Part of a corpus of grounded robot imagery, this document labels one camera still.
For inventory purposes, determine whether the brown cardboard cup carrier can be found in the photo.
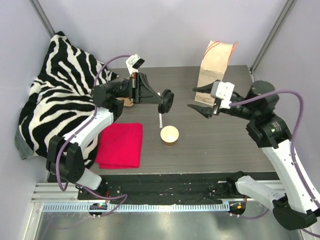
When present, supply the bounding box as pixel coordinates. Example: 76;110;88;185
117;76;136;108

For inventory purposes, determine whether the black plastic cup lid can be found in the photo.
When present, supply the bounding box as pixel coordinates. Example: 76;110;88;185
158;89;175;114

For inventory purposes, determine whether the brown paper takeout bag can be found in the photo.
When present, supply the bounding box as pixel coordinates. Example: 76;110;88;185
194;40;239;106

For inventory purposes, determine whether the brown paper coffee cup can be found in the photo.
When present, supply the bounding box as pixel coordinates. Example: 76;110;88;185
160;125;180;147

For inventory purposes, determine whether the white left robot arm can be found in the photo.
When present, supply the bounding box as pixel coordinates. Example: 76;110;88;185
46;72;174;200

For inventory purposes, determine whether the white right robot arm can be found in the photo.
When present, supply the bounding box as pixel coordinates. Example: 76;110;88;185
191;80;320;231

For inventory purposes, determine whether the white wrapped straw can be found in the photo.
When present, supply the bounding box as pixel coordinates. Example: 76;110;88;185
157;92;163;129

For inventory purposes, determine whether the red folded cloth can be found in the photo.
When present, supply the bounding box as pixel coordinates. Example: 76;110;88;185
95;123;143;170

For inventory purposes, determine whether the zebra print cushion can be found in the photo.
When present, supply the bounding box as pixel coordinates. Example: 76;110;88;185
14;31;119;160

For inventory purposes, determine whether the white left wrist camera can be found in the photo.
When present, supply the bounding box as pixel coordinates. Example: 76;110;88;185
125;54;145;76

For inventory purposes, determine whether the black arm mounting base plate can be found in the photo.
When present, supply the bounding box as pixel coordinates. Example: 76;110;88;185
77;172;251;201

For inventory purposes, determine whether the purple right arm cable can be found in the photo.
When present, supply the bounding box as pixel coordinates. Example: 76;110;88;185
229;89;320;237

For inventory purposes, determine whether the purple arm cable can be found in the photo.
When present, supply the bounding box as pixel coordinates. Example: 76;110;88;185
229;89;320;237
56;54;132;230

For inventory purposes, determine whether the white slotted cable duct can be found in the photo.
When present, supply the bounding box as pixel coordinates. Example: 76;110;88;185
42;202;230;213

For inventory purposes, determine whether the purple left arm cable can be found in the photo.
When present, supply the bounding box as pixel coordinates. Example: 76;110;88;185
56;54;132;230

